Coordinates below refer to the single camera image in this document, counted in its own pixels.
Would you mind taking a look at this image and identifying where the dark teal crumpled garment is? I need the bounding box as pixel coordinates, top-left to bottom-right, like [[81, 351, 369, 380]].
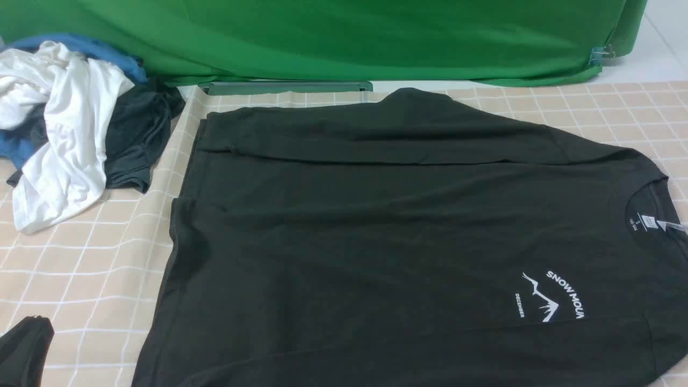
[[2, 79, 185, 194]]

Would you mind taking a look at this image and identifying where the metal binder clip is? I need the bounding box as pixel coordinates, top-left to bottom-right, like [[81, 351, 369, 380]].
[[588, 45, 617, 66]]

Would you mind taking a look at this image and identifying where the green backdrop cloth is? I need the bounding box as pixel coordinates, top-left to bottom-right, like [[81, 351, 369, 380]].
[[2, 1, 647, 87]]

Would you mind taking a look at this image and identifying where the beige checkered tablecloth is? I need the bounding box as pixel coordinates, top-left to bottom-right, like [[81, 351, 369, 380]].
[[1, 81, 687, 386]]

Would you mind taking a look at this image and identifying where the white crumpled shirt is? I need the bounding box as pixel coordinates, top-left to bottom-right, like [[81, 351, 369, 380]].
[[2, 41, 134, 234]]

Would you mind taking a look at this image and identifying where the dark gray long-sleeved shirt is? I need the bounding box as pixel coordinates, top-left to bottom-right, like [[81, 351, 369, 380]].
[[131, 89, 687, 386]]

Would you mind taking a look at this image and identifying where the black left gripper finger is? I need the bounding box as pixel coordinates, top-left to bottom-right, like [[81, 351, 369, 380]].
[[1, 316, 54, 386]]

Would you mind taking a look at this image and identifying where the green metal bar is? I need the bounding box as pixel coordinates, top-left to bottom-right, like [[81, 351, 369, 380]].
[[199, 80, 374, 96]]

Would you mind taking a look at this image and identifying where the blue crumpled garment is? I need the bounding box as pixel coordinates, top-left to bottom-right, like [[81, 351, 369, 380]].
[[2, 34, 147, 169]]

